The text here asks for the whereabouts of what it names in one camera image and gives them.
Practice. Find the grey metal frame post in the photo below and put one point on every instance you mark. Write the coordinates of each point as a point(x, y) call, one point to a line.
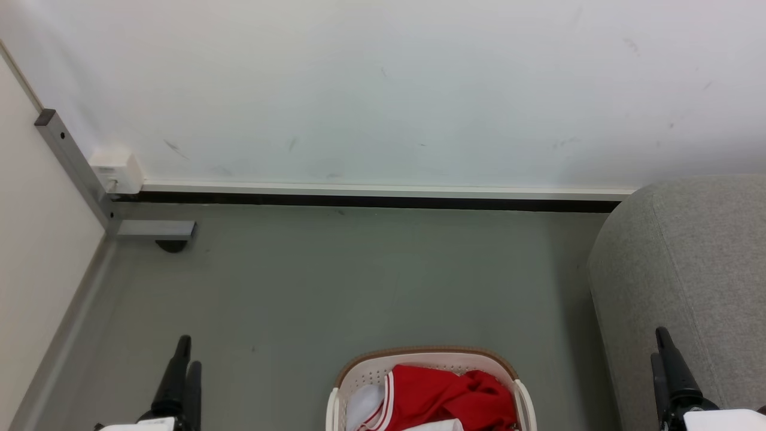
point(72, 158)

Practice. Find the red jersey white trim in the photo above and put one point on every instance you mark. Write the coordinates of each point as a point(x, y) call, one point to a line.
point(443, 395)

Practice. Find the white garment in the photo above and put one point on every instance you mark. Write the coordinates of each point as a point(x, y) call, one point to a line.
point(364, 407)

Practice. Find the black frame foot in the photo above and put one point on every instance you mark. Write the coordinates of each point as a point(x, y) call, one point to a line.
point(172, 245)

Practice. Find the grey floor rail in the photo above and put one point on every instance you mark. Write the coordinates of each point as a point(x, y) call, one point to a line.
point(66, 335)

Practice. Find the white wall socket box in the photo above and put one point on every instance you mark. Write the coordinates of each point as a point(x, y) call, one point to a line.
point(118, 169)

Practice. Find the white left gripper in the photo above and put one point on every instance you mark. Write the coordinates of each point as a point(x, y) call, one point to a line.
point(149, 424)

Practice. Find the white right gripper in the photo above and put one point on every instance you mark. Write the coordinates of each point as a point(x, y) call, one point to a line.
point(724, 420)

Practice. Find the grey fabric sofa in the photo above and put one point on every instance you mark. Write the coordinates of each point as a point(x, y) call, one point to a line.
point(688, 269)

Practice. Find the black skirting strip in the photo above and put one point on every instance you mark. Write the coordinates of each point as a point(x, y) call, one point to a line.
point(371, 201)

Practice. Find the white laundry basket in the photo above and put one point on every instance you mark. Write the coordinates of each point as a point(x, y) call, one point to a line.
point(368, 372)

